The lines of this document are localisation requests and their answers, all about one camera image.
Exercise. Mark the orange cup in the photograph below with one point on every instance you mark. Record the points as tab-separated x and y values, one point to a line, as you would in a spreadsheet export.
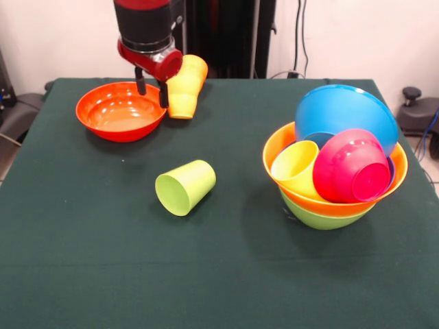
195	66

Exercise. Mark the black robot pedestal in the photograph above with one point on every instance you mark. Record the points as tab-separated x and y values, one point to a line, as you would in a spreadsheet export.
233	37

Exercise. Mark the small pink bowl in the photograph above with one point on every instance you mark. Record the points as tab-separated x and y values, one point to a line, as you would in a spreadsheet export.
346	171

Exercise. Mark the yellow cup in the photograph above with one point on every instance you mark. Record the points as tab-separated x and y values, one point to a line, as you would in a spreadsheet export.
183	85
295	164

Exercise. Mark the red bowl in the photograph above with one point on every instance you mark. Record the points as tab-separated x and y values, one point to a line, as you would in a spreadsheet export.
113	120

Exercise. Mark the green cup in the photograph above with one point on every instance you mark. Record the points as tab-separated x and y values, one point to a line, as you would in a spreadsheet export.
181	192

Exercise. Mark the black equipment box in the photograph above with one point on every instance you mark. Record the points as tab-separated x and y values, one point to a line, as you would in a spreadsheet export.
5	89

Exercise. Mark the blue bowl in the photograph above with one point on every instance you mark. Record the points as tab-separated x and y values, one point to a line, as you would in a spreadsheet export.
343	109

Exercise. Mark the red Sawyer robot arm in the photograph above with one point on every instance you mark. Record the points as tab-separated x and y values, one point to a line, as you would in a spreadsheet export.
144	20

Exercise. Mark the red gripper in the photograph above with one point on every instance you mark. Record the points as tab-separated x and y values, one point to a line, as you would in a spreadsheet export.
157	66

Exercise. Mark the dark green tablecloth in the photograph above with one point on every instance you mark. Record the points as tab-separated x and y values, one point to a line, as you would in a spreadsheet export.
137	257

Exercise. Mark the purple bowl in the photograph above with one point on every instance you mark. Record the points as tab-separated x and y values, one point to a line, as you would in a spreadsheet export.
392	169

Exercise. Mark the large orange bowl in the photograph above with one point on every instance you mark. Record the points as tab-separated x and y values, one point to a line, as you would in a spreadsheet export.
343	209

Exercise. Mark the yellow-orange cup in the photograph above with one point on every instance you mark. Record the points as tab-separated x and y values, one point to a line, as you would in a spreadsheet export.
181	108

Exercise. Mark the green bowl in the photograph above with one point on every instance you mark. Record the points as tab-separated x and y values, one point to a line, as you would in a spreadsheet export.
319	219

